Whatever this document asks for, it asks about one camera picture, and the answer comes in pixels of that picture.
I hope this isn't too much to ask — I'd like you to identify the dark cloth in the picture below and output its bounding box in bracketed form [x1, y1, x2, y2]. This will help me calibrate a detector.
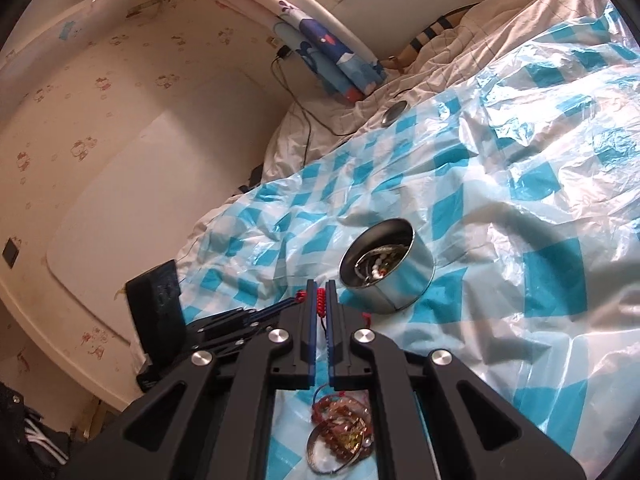
[239, 164, 265, 195]

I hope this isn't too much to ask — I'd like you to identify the black cable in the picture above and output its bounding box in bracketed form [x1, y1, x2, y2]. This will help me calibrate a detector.
[271, 45, 417, 170]

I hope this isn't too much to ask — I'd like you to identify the black striped garment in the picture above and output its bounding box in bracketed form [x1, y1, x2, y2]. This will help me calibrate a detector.
[0, 384, 77, 480]

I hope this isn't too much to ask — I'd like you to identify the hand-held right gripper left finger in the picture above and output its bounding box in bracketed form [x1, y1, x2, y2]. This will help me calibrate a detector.
[65, 280, 322, 480]

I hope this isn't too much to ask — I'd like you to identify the pile of bracelets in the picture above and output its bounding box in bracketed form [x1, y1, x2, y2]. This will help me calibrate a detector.
[306, 385, 377, 476]

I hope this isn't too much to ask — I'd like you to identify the white striped quilt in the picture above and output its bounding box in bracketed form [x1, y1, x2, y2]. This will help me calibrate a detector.
[220, 0, 617, 213]

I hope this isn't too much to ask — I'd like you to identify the red braided bracelet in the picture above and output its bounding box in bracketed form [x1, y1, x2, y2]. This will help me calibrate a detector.
[297, 287, 374, 342]

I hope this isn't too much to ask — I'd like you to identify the dark wall socket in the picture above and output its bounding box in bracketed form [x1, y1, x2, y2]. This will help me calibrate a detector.
[2, 237, 22, 269]

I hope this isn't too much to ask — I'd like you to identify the dark striped pillow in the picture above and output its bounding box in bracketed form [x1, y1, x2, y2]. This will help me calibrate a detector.
[394, 4, 477, 69]

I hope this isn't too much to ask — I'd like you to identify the blue checkered plastic sheet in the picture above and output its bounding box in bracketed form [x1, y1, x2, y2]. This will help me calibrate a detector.
[177, 2, 640, 480]

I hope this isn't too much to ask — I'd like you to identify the round metal tin lid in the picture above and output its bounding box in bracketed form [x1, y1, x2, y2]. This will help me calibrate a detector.
[380, 100, 409, 129]

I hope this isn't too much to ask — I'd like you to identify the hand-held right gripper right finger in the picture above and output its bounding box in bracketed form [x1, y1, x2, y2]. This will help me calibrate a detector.
[325, 280, 587, 480]

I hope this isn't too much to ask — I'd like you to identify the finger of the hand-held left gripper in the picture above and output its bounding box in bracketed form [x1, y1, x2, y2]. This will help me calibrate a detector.
[186, 297, 303, 337]
[186, 324, 273, 361]

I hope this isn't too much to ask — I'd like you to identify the blue printed curtain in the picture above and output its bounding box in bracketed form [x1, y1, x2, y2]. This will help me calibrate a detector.
[272, 2, 389, 107]

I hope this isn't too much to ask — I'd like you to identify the round metal tin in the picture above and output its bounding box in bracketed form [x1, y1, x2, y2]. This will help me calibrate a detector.
[338, 218, 436, 315]

